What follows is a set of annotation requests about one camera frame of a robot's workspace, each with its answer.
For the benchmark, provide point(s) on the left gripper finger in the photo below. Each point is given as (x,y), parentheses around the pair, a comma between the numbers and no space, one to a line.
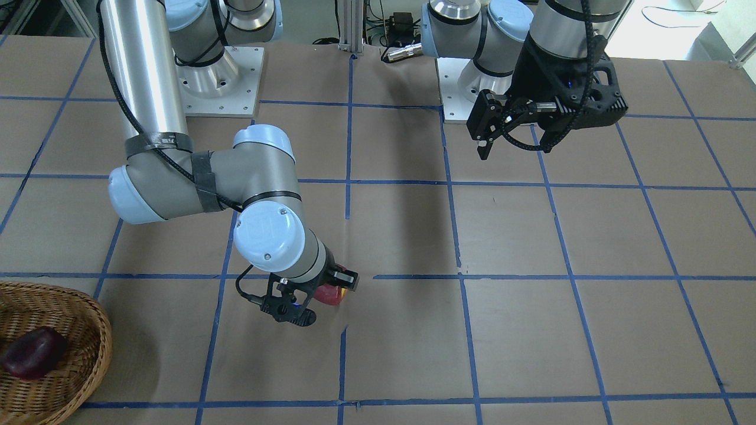
(546,144)
(493,116)

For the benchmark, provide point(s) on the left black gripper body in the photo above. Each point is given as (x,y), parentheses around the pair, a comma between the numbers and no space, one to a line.
(543,69)

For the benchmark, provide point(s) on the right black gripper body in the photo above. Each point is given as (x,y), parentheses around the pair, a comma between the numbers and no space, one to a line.
(331,277)

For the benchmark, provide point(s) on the red apple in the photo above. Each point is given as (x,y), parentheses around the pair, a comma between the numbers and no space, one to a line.
(330,295)

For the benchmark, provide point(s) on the dark purple apple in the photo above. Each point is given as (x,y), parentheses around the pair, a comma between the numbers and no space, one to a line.
(34,354)

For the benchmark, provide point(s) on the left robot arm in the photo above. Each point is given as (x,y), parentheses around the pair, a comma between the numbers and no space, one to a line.
(493,34)

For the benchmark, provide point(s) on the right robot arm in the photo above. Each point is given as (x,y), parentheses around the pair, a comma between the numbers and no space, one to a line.
(165,178)

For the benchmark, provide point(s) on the wicker basket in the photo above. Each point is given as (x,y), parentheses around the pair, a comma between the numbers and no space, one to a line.
(85,352)

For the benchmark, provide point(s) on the black power adapter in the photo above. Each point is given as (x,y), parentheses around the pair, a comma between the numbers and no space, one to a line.
(400,29)

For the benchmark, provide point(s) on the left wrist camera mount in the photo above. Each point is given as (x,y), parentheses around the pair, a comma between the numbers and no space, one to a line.
(585,99)

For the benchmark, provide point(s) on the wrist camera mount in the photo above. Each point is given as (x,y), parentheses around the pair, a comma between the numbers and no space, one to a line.
(285,300)
(585,99)

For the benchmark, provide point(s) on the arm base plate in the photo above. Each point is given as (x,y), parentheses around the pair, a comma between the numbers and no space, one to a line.
(459,81)
(228,88)

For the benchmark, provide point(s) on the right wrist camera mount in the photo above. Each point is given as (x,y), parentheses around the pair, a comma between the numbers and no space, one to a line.
(285,300)

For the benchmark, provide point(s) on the aluminium frame post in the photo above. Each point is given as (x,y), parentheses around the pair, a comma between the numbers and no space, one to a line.
(350,26)

